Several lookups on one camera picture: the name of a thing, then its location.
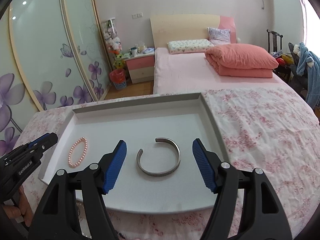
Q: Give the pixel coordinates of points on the red waste bin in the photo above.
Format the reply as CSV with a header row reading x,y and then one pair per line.
x,y
118,78

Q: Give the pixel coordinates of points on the wall switch plate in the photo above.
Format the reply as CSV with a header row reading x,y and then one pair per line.
x,y
136,16

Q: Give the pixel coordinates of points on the floral sliding wardrobe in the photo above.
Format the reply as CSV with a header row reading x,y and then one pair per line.
x,y
52,56

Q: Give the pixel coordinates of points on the clear plush toy tube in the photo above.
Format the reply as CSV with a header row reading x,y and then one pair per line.
x,y
112,42

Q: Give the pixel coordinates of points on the white mug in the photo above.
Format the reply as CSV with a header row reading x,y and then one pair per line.
x,y
134,51

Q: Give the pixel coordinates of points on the floral white pillow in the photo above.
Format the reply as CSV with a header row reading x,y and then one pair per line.
x,y
189,46

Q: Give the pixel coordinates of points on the dark wooden chair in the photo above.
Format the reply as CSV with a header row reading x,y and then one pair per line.
x,y
275,41

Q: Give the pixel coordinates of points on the wide silver cuff bangle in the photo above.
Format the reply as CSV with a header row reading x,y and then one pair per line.
x,y
165,173

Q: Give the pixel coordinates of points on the pink beige nightstand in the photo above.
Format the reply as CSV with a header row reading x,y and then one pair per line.
x,y
141,67

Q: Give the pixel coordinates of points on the beige pink headboard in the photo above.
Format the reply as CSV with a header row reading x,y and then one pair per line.
x,y
166,28

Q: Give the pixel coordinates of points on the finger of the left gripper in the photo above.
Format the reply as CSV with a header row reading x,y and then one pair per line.
x,y
46,143
41,139

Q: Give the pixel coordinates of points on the folded salmon quilt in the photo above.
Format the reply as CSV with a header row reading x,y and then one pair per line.
x,y
241,60

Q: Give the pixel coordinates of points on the grey cardboard tray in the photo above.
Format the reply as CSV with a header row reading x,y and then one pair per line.
x,y
181,118

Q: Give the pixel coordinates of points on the purple patterned pillow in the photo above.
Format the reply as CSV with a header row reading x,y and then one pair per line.
x,y
219,36

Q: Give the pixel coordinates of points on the pink bed mattress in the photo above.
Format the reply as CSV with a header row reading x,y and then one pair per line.
x,y
184,73

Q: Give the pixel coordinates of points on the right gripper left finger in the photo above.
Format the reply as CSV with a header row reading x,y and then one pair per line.
x,y
56,216

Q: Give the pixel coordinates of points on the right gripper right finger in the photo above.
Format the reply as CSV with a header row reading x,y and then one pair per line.
x,y
262,217

